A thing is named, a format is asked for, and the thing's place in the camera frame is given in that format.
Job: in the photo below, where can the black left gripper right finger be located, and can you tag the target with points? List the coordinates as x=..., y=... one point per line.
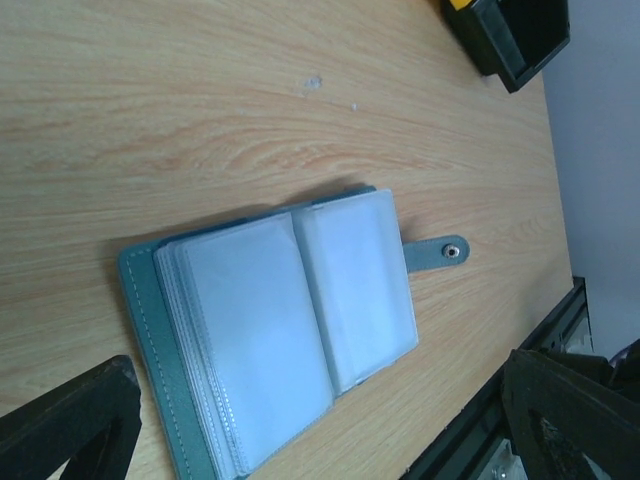
x=569, y=413

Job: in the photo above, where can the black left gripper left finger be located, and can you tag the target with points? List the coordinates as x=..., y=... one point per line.
x=89, y=426

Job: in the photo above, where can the teal leather card holder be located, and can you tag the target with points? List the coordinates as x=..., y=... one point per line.
x=250, y=330

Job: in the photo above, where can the black bin right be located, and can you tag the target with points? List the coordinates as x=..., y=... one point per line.
x=512, y=39

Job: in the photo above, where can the yellow middle bin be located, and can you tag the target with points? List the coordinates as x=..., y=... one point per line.
x=458, y=5

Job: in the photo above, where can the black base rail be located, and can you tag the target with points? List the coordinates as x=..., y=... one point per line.
x=466, y=446

